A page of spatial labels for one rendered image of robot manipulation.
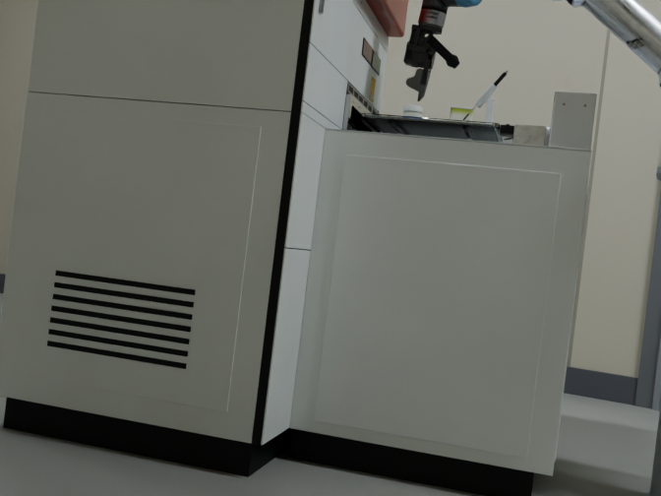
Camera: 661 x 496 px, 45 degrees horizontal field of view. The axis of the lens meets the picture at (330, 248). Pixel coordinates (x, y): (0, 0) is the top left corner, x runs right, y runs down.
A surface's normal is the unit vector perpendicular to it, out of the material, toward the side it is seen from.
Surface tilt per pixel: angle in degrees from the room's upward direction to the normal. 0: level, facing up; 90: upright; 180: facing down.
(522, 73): 90
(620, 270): 90
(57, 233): 90
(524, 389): 90
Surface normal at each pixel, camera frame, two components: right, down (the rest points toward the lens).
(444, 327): -0.25, -0.03
